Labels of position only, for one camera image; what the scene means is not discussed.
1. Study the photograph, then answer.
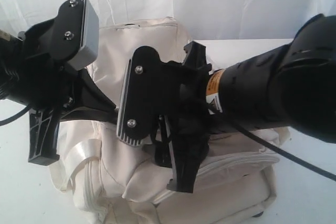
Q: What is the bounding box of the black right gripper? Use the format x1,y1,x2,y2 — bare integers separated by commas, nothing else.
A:
144,41,212,192

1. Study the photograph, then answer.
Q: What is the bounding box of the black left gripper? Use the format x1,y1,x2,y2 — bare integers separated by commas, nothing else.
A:
1,19,118,166

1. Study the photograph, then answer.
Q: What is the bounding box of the cream fabric duffel bag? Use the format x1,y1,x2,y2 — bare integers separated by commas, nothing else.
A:
49,18,289,223

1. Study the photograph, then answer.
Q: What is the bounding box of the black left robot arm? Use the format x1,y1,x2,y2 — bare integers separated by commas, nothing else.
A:
1,19,118,166

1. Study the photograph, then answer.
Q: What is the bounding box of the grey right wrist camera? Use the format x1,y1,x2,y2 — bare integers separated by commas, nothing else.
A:
117,46,162,147

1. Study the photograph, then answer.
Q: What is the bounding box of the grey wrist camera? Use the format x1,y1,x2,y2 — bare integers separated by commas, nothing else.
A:
50,0,99,70
117,46,162,147

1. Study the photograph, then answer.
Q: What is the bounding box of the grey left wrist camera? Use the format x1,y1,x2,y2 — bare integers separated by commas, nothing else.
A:
50,0,99,70

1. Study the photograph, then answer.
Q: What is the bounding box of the black left camera cable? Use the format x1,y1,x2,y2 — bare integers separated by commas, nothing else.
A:
0,103,29,126

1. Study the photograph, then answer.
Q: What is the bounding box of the black camera cable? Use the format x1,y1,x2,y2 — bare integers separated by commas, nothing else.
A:
196,98,336,182
0,103,29,126

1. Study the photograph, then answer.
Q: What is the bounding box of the black right camera cable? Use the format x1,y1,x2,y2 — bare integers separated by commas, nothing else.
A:
196,98,336,182

